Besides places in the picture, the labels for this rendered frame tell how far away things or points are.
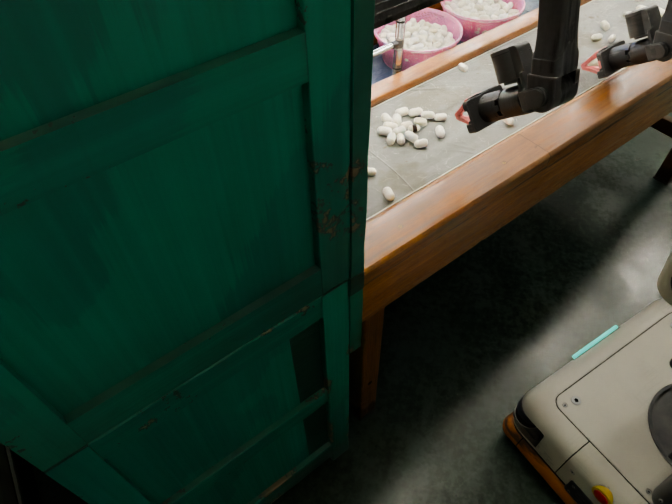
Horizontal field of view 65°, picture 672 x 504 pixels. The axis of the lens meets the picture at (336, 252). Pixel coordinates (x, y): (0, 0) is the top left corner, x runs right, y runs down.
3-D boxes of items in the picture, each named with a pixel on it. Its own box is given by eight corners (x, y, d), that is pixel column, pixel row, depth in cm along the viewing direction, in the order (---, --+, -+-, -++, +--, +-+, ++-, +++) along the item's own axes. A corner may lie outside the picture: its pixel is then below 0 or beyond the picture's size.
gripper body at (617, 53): (593, 54, 134) (620, 47, 128) (617, 41, 138) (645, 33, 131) (599, 79, 136) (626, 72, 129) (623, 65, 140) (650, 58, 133)
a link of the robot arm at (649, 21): (666, 57, 119) (694, 44, 121) (656, 6, 116) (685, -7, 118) (623, 66, 130) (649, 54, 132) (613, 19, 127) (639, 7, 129)
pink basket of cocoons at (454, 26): (471, 48, 166) (476, 19, 159) (436, 90, 152) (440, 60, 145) (396, 28, 175) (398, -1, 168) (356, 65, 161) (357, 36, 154)
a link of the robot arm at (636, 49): (655, 62, 125) (668, 54, 127) (649, 33, 123) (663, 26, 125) (627, 68, 131) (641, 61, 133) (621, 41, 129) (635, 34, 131)
